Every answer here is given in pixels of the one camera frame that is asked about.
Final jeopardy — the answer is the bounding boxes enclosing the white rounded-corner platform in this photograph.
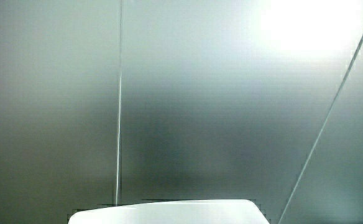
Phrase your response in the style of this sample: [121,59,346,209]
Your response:
[67,198,271,224]

